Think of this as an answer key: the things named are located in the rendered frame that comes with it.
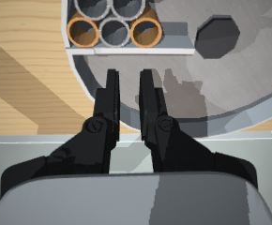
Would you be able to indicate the bronze bushing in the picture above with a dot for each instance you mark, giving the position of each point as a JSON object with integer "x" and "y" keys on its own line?
{"x": 149, "y": 38}
{"x": 78, "y": 36}

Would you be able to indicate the dark grey metal bushing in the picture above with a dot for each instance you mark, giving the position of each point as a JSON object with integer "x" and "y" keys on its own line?
{"x": 110, "y": 38}
{"x": 127, "y": 13}
{"x": 91, "y": 12}

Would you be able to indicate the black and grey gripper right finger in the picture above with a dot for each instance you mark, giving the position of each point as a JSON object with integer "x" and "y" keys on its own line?
{"x": 172, "y": 150}

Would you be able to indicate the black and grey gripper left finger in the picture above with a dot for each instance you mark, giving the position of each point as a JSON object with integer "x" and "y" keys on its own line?
{"x": 88, "y": 152}

